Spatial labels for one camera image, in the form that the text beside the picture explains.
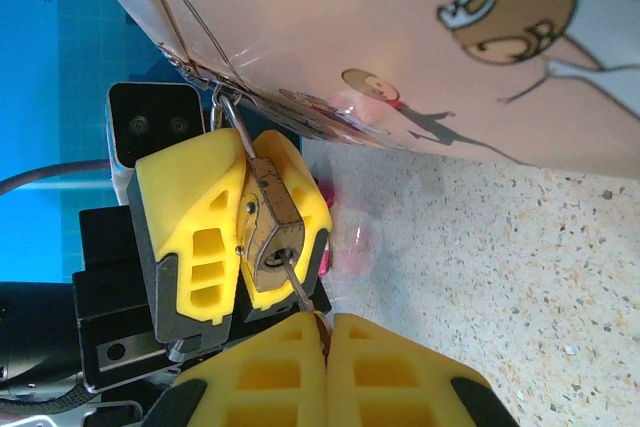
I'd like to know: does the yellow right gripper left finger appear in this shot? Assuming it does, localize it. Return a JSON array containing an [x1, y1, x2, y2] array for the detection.
[[144, 310, 329, 427]]

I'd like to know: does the brass padlock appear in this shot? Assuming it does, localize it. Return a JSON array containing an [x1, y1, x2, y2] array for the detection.
[[209, 94, 307, 294]]

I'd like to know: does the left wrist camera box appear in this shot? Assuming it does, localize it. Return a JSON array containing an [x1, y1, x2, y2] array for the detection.
[[106, 81, 206, 206]]

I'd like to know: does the black braided cable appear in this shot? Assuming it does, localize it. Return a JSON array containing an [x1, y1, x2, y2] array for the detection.
[[0, 379, 99, 419]]

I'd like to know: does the silver key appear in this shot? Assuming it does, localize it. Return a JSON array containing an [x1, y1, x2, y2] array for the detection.
[[278, 249, 334, 353]]

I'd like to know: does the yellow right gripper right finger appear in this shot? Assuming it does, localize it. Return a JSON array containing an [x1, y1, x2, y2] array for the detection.
[[326, 313, 519, 427]]

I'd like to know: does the silver metal hasp latch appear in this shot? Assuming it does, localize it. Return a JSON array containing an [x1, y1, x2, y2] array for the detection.
[[159, 44, 262, 109]]

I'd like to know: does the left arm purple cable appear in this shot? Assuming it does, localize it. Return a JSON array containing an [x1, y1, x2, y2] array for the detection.
[[0, 158, 114, 196]]

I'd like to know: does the pink wedding cartoon tin box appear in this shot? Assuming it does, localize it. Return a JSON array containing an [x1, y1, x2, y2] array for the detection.
[[72, 0, 640, 179]]

